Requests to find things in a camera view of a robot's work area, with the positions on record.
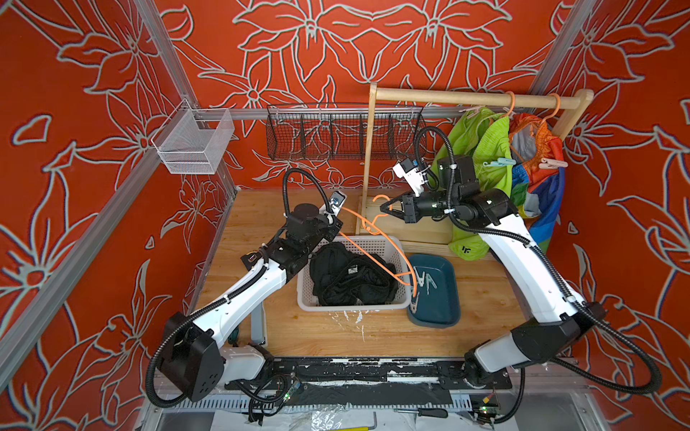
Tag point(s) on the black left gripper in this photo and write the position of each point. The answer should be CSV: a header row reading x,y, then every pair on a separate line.
x,y
333,230

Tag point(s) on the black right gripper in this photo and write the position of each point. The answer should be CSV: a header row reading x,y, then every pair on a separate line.
x,y
408,206

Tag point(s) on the black shorts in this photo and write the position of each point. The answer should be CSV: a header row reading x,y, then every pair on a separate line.
x,y
341,277

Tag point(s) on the mint clothespin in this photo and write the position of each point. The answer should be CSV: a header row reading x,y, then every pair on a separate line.
x,y
500,162

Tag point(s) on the lime green shorts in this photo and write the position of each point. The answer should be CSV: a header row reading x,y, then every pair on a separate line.
x,y
484,136

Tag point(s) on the orange hanger of green shorts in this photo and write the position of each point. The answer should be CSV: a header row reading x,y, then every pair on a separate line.
x,y
509,109

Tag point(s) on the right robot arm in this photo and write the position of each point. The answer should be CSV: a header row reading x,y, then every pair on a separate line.
x,y
559,315

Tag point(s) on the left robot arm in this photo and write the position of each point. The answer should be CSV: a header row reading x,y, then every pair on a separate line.
x,y
188,365

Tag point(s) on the rainbow striped shorts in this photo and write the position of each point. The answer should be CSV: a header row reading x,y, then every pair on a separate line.
x,y
536,193

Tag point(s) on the orange hanger of rainbow shorts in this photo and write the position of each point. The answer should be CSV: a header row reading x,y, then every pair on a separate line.
x,y
556,108

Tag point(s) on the wooden clothes rack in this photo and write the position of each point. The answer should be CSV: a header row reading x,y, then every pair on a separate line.
x,y
571,109

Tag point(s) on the clothespin in tray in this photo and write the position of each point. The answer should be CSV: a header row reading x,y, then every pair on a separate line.
x,y
414,305
426,282

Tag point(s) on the teal plastic tray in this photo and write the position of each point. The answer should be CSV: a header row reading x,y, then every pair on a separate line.
x,y
441,309

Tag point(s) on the grey rectangular block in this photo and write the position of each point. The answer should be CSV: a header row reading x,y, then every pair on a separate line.
x,y
258,325

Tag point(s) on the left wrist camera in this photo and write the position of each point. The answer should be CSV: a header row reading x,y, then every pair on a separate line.
x,y
336,202

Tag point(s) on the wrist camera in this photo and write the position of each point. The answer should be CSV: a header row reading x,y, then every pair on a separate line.
x,y
336,202
409,175

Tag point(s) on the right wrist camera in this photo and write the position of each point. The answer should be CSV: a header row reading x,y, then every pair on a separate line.
x,y
409,175

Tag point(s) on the black wire wall basket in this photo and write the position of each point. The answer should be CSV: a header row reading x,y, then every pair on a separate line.
x,y
324,132

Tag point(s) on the green handled screwdriver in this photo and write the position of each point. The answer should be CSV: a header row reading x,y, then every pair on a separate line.
x,y
233,339

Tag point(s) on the clear acrylic wall bin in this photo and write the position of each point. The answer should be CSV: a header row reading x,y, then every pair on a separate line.
x,y
194,141

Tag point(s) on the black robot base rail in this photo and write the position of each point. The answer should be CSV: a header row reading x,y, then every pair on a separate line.
x,y
377,381

